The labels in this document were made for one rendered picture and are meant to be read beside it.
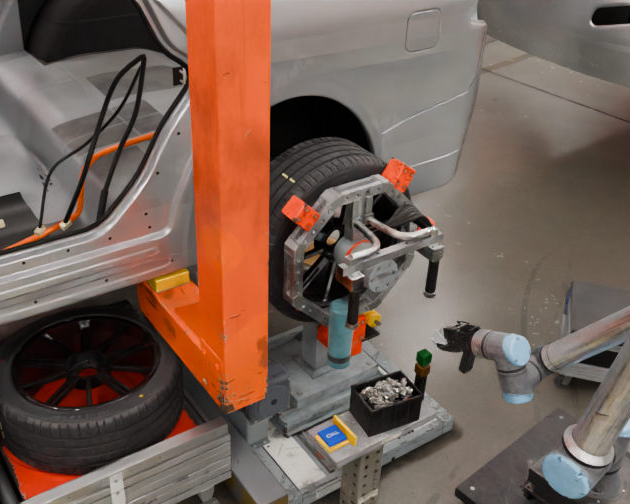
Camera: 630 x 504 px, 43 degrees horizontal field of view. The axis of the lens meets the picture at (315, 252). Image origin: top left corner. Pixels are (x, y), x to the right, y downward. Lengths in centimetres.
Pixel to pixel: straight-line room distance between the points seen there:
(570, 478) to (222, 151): 136
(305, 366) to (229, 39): 163
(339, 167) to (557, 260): 217
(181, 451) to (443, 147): 164
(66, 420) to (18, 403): 19
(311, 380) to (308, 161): 94
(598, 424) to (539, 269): 220
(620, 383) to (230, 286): 111
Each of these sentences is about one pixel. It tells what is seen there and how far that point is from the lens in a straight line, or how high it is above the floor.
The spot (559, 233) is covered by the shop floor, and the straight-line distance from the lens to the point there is 490.
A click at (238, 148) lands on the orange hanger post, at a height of 146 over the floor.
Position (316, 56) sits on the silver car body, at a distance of 288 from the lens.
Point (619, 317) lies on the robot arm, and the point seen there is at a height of 105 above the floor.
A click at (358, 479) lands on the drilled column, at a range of 287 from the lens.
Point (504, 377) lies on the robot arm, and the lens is 254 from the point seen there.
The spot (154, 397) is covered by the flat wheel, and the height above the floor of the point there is 50.
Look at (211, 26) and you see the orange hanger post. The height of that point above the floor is 179.
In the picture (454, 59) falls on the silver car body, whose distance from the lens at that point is 333.
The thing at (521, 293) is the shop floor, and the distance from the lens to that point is 430.
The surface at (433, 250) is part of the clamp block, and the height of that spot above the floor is 95.
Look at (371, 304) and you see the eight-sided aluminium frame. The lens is 302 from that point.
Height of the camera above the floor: 239
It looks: 33 degrees down
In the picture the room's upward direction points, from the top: 3 degrees clockwise
